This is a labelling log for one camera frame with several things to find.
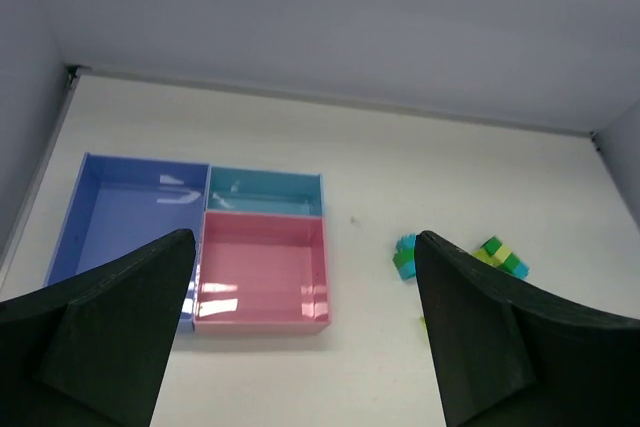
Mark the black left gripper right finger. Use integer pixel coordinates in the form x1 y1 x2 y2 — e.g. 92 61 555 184
415 231 639 426

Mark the green yellow teal lego cluster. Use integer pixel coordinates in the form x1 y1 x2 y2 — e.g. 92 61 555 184
472 236 529 280

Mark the teal green lego stack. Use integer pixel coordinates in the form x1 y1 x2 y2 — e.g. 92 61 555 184
392 233 417 281

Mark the blue plastic bin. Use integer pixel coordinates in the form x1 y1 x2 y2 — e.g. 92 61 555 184
44 153 210 333

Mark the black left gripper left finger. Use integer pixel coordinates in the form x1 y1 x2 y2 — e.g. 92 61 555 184
1 229 196 426

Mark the teal plastic bin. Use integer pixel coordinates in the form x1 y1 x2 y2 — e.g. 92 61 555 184
207 166 324 217

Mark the pink plastic bin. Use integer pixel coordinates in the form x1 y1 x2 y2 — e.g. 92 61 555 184
194 211 332 335

